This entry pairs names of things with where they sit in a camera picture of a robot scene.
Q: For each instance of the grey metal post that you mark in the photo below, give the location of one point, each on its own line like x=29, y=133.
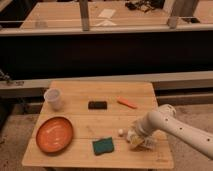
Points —
x=84, y=14

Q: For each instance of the green sponge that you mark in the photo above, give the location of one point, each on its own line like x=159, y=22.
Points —
x=102, y=146

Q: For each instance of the white paper sheet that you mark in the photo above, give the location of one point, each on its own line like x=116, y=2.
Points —
x=107, y=13

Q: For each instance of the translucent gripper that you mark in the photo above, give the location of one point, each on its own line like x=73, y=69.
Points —
x=143, y=142

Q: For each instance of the white labelled bottle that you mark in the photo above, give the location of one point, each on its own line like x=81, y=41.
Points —
x=129, y=135

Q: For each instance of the dark cable clutter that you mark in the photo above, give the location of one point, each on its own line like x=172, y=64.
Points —
x=145, y=5

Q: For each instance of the orange marker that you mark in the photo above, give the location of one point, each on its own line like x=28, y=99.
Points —
x=126, y=103

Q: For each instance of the metal clamp at left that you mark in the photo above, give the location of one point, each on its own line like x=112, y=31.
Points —
x=9, y=81

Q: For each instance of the orange ceramic bowl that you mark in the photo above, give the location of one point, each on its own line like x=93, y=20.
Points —
x=54, y=135

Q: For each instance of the translucent plastic cup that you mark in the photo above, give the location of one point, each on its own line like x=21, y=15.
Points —
x=53, y=98

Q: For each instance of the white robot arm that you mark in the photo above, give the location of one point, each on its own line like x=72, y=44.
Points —
x=162, y=118

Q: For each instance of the grey metal bracket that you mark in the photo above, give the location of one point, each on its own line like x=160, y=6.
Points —
x=172, y=22

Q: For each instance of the black rectangular block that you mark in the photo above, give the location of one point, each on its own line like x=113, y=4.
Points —
x=97, y=105

